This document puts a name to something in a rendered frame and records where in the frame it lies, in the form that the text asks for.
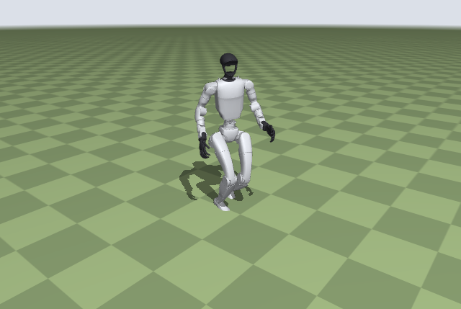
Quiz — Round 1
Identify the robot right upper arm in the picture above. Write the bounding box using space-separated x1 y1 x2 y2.
196 82 217 116

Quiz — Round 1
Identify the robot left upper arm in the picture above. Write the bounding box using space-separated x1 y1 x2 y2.
242 79 259 112

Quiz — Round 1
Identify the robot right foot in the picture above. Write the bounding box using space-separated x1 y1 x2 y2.
214 197 230 211

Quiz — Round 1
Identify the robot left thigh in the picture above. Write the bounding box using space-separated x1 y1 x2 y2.
236 130 252 184

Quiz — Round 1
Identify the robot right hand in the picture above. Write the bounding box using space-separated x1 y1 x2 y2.
199 132 210 158

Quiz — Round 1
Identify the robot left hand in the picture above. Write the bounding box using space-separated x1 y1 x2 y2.
261 121 275 142

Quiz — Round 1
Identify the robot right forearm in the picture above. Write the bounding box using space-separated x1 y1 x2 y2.
195 107 207 138

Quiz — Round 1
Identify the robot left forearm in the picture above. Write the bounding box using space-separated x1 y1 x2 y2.
254 103 266 129

